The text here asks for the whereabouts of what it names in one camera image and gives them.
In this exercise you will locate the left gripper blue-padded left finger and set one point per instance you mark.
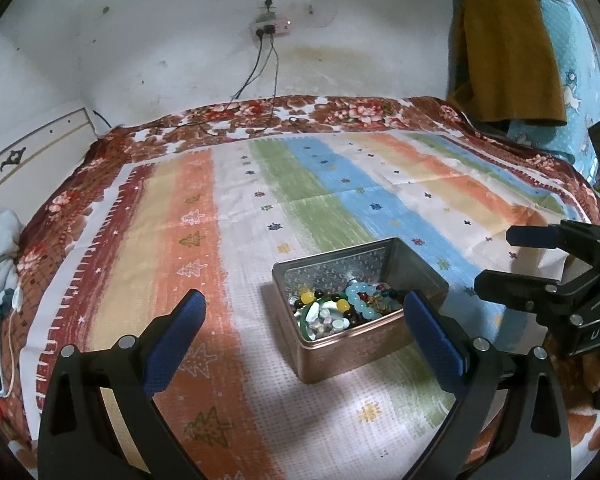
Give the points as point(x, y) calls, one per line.
point(167, 339)

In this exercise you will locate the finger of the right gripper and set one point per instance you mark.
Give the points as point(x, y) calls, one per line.
point(546, 237)
point(518, 292)

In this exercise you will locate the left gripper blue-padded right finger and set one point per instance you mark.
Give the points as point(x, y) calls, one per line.
point(445, 346)

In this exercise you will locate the copper metal tin box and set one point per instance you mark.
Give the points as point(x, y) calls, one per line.
point(369, 283)

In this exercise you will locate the green jade bangle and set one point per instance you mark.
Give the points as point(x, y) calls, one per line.
point(322, 319)

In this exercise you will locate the striped colourful bed mat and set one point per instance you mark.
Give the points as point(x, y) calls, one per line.
point(330, 199)

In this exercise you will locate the blue patterned quilt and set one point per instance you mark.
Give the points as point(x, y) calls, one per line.
point(579, 74)

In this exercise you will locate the brown hanging garment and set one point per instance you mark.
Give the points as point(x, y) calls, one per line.
point(508, 69)

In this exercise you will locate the red floral bedsheet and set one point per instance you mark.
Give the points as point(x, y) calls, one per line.
point(305, 115)

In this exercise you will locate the white headboard panel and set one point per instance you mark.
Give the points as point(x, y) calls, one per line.
point(38, 161)

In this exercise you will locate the wall power socket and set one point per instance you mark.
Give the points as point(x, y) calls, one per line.
point(269, 22)

